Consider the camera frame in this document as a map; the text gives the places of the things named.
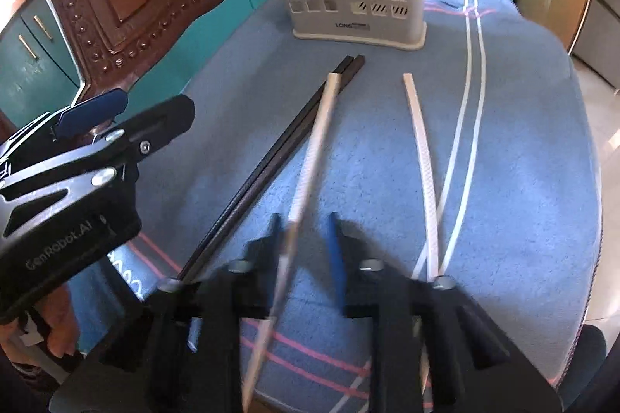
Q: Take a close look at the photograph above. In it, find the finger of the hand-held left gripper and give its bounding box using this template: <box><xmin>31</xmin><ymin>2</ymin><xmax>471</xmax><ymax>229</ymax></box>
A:
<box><xmin>0</xmin><ymin>89</ymin><xmax>129</xmax><ymax>172</ymax></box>
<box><xmin>0</xmin><ymin>96</ymin><xmax>196</xmax><ymax>251</ymax></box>

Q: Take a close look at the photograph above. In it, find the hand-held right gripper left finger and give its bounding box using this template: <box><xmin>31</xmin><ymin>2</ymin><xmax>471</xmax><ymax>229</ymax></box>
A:
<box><xmin>51</xmin><ymin>213</ymin><xmax>288</xmax><ymax>413</ymax></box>

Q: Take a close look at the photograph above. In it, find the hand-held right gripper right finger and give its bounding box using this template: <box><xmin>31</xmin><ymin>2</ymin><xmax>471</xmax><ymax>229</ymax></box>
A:
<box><xmin>329</xmin><ymin>212</ymin><xmax>563</xmax><ymax>413</ymax></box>

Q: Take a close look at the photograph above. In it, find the white chopstick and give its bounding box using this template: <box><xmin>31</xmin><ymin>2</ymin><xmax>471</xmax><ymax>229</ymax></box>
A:
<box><xmin>241</xmin><ymin>73</ymin><xmax>342</xmax><ymax>413</ymax></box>
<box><xmin>402</xmin><ymin>73</ymin><xmax>449</xmax><ymax>283</ymax></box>

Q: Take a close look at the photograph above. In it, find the person's left hand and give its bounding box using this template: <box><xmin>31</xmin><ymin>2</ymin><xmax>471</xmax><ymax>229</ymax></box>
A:
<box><xmin>0</xmin><ymin>284</ymin><xmax>84</xmax><ymax>358</ymax></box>

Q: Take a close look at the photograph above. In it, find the blue striped towel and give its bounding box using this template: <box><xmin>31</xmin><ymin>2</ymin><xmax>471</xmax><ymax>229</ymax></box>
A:
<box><xmin>68</xmin><ymin>0</ymin><xmax>604</xmax><ymax>413</ymax></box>

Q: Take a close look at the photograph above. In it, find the silver refrigerator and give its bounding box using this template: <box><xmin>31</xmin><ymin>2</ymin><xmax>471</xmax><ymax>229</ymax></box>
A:
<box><xmin>572</xmin><ymin>0</ymin><xmax>620</xmax><ymax>91</ymax></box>

